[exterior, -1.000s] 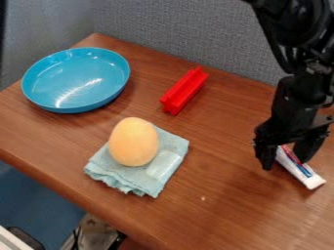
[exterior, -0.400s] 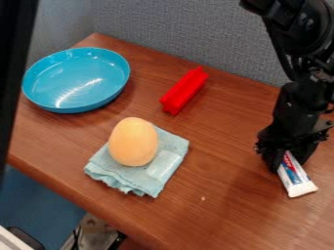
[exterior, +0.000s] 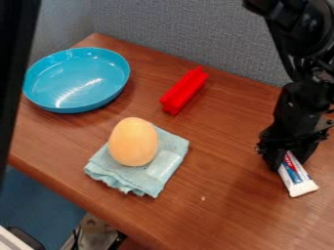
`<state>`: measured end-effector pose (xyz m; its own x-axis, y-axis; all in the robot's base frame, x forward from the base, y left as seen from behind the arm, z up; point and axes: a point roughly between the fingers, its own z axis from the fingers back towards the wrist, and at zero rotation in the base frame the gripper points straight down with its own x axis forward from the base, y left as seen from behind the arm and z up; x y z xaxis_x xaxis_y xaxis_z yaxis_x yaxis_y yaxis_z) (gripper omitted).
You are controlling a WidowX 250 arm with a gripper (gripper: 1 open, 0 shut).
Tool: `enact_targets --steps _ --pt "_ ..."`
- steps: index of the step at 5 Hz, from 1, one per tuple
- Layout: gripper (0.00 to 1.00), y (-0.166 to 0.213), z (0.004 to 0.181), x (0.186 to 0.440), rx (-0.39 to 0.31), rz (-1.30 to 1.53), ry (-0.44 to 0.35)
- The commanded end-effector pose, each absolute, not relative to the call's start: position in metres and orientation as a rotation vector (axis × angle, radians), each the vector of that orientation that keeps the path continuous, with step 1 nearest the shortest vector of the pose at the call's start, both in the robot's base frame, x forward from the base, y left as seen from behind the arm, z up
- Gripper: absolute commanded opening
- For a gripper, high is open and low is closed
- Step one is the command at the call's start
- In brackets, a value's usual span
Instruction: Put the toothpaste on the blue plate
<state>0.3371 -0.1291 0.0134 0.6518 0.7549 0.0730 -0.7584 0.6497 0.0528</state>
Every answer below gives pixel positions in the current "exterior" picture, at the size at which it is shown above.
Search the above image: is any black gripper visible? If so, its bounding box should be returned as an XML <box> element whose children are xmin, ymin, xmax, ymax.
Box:
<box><xmin>256</xmin><ymin>81</ymin><xmax>332</xmax><ymax>172</ymax></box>

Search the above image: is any white toothpaste tube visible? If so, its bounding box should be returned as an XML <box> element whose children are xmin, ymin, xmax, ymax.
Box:
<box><xmin>278</xmin><ymin>151</ymin><xmax>319</xmax><ymax>197</ymax></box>

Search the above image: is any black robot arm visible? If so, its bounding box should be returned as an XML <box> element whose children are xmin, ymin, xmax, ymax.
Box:
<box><xmin>243</xmin><ymin>0</ymin><xmax>334</xmax><ymax>170</ymax></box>

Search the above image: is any blue plastic plate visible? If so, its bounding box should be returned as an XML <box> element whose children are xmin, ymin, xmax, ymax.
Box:
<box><xmin>22</xmin><ymin>47</ymin><xmax>131</xmax><ymax>113</ymax></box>

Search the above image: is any clear small plastic bottle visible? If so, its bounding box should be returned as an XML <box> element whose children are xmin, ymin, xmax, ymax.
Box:
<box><xmin>145</xmin><ymin>150</ymin><xmax>181</xmax><ymax>181</ymax></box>

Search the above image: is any red plastic block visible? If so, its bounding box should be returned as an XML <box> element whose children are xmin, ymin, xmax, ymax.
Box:
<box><xmin>159</xmin><ymin>66</ymin><xmax>208</xmax><ymax>115</ymax></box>

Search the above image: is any light blue folded cloth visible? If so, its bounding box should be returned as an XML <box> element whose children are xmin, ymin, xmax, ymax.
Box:
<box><xmin>83</xmin><ymin>127</ymin><xmax>189</xmax><ymax>198</ymax></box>

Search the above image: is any orange egg-shaped sponge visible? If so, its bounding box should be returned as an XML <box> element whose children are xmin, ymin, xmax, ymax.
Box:
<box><xmin>108</xmin><ymin>117</ymin><xmax>157</xmax><ymax>167</ymax></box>

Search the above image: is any grey stand under table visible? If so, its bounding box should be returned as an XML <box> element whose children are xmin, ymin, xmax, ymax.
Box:
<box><xmin>60</xmin><ymin>213</ymin><xmax>127</xmax><ymax>250</ymax></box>

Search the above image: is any dark foreground post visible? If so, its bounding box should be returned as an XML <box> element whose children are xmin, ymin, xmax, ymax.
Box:
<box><xmin>0</xmin><ymin>0</ymin><xmax>41</xmax><ymax>189</ymax></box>

